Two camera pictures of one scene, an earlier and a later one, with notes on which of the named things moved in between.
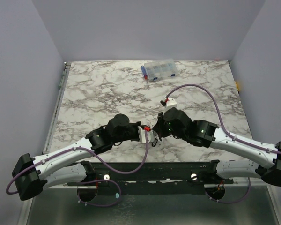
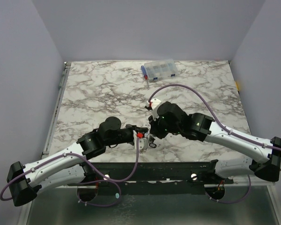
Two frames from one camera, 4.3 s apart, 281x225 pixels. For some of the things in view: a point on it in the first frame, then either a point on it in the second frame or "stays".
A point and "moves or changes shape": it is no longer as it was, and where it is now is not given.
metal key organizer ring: x=155 y=134 moves or changes shape
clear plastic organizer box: x=158 y=70 stays
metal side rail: x=67 y=66 stays
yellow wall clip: x=237 y=86 stays
